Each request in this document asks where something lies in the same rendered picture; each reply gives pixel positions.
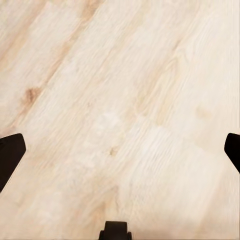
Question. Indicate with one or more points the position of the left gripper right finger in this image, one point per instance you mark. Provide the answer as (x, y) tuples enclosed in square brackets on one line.
[(232, 149)]

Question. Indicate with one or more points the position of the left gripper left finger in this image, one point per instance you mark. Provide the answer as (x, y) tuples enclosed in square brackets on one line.
[(12, 149)]

